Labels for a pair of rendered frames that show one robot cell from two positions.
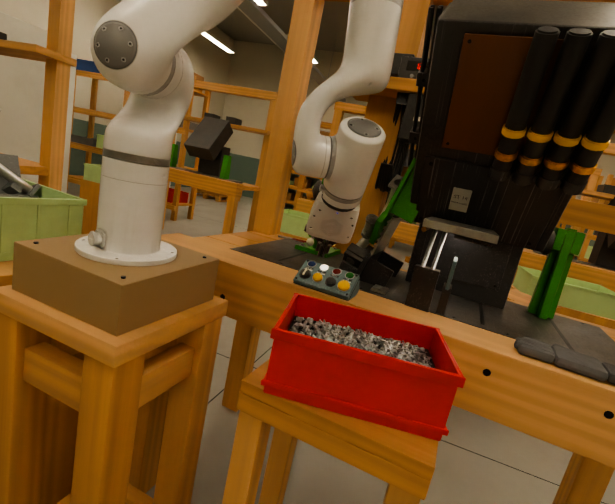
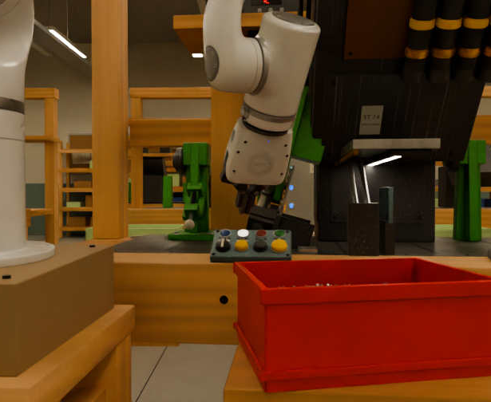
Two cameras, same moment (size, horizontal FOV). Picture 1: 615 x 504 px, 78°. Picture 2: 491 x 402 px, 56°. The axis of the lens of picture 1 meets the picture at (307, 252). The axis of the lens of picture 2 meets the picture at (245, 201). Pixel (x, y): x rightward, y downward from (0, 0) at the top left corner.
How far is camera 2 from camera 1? 0.26 m
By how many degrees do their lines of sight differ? 19
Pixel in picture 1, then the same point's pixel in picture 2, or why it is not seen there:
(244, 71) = not seen: outside the picture
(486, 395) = not seen: hidden behind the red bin
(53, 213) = not seen: outside the picture
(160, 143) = (13, 76)
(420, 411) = (469, 343)
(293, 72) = (108, 29)
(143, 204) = (1, 170)
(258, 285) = (160, 280)
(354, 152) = (292, 47)
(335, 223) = (266, 156)
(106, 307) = not seen: outside the picture
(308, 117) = (227, 9)
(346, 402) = (381, 364)
